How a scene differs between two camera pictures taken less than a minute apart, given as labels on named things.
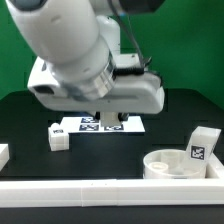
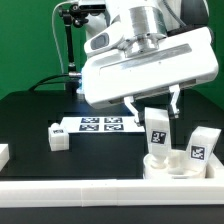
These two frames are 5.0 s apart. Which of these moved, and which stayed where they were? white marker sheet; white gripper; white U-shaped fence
Moved: white gripper
Stayed: white U-shaped fence; white marker sheet
